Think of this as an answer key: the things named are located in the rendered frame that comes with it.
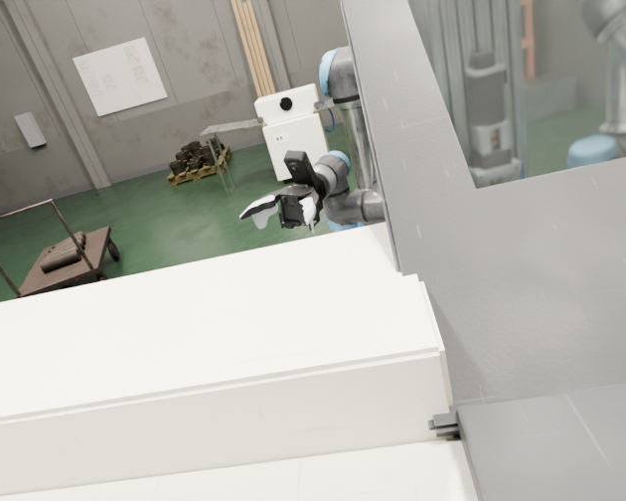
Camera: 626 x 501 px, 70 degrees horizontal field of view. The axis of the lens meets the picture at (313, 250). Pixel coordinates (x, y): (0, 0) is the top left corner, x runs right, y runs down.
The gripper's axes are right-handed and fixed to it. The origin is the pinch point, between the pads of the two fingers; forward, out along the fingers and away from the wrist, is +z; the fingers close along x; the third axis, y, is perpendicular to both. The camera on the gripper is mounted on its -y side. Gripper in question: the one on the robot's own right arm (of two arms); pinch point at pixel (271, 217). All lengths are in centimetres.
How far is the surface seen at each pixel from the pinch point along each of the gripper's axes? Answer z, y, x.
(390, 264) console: 32.7, -13.8, -32.4
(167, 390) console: 50, -12, -20
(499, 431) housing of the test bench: 45, -10, -43
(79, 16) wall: -579, -51, 677
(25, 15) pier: -529, -64, 744
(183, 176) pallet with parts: -492, 201, 470
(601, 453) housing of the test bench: 45, -11, -48
